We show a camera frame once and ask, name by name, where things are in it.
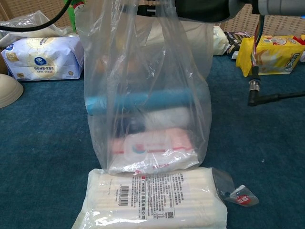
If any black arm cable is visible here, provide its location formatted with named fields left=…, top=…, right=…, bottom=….
left=247, top=14, right=305, bottom=107
left=0, top=0, right=72, bottom=31

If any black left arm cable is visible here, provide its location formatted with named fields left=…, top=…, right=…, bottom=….
left=0, top=0, right=72, bottom=31

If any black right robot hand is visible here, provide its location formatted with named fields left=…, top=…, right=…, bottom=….
left=137, top=0, right=253, bottom=23

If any pink wet wipes pack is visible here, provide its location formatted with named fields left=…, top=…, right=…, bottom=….
left=111, top=127, right=200, bottom=174

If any blue trash bag roll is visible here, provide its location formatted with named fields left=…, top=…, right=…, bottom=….
left=86, top=89, right=205, bottom=115

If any clear plastic shopping bag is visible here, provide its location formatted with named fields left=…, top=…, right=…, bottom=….
left=76, top=0, right=215, bottom=175

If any crumpled clear plastic bag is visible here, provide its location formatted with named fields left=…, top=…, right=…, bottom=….
left=0, top=10, right=78, bottom=47

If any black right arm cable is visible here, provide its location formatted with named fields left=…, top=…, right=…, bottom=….
left=247, top=14, right=305, bottom=107

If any white roll with dark label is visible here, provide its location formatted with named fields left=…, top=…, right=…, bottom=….
left=126, top=107, right=193, bottom=133

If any yellow Lipton pack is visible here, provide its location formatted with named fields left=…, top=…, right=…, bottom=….
left=235, top=35, right=305, bottom=77

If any dark snack packet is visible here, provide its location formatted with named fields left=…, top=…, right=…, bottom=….
left=225, top=31, right=251, bottom=60

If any long white yellow sponge pack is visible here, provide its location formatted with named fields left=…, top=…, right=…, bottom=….
left=213, top=25, right=230, bottom=57

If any blue white tissue pack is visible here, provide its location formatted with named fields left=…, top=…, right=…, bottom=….
left=0, top=36, right=84, bottom=81

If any small clear sachet red label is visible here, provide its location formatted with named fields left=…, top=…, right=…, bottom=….
left=212, top=168, right=260, bottom=206

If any white sticks pack with barcode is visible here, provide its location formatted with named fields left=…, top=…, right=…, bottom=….
left=71, top=167, right=227, bottom=229

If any green Pringles can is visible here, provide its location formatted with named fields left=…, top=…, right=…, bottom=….
left=68, top=0, right=86, bottom=33

